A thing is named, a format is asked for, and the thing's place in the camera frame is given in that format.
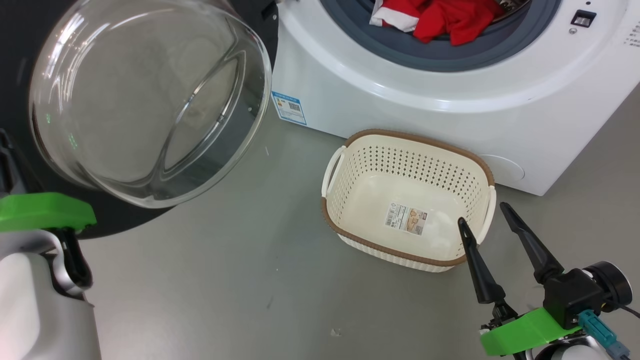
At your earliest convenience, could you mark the white front-load washing machine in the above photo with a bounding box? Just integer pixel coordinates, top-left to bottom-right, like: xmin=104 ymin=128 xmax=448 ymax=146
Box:
xmin=270 ymin=0 xmax=640 ymax=197

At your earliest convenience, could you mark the paper product label sticker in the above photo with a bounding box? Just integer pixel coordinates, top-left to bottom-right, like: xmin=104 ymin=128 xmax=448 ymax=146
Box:
xmin=384 ymin=202 xmax=430 ymax=236

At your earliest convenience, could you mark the round black glass door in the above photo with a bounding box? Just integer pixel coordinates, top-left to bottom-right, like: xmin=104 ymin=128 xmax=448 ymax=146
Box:
xmin=0 ymin=0 xmax=280 ymax=240

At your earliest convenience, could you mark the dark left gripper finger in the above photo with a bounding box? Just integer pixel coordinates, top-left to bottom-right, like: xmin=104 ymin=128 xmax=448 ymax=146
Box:
xmin=0 ymin=129 xmax=24 ymax=196

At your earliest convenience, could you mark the small printed text label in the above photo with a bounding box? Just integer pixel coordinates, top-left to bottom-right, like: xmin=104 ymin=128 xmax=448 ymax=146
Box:
xmin=622 ymin=22 xmax=640 ymax=51

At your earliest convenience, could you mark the round white filter cover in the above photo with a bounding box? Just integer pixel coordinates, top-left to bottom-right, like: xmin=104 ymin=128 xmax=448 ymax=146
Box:
xmin=479 ymin=153 xmax=526 ymax=182

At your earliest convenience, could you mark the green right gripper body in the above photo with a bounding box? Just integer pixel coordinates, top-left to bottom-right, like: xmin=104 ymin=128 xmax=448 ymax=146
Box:
xmin=479 ymin=260 xmax=634 ymax=357

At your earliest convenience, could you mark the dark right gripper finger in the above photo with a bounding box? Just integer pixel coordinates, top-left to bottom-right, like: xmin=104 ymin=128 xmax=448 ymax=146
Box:
xmin=457 ymin=217 xmax=507 ymax=305
xmin=499 ymin=201 xmax=565 ymax=285

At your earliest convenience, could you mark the right camera cable teal plug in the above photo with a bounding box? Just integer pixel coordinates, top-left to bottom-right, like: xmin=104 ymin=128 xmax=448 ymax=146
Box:
xmin=578 ymin=308 xmax=632 ymax=360

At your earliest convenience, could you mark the red and white garment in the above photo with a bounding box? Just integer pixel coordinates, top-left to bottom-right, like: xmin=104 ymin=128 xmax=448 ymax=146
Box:
xmin=369 ymin=0 xmax=506 ymax=47

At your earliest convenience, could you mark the cream perforated basket brown rim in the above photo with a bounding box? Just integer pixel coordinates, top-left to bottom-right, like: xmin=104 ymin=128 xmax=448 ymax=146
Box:
xmin=320 ymin=129 xmax=497 ymax=274

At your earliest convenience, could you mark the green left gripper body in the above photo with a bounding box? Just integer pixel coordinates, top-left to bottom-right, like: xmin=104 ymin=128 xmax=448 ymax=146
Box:
xmin=0 ymin=192 xmax=98 ymax=234

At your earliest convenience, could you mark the blue energy label sticker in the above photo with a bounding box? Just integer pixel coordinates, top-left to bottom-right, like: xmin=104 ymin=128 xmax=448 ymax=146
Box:
xmin=271 ymin=91 xmax=308 ymax=126

